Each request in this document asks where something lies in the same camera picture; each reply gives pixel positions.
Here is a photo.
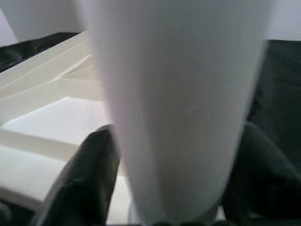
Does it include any black tablecloth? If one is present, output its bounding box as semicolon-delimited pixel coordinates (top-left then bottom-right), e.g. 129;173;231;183
0;32;301;226

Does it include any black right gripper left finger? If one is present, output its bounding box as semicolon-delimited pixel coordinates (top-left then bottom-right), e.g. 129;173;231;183
30;124;122;226

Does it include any white plastic table leg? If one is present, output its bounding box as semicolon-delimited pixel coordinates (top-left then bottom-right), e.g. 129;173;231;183
80;0;269;226

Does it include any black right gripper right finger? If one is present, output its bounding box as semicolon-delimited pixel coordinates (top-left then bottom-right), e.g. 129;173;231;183
222;122;301;226

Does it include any white plastic children table top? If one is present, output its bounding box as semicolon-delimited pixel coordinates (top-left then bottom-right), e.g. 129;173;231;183
0;29;134;223

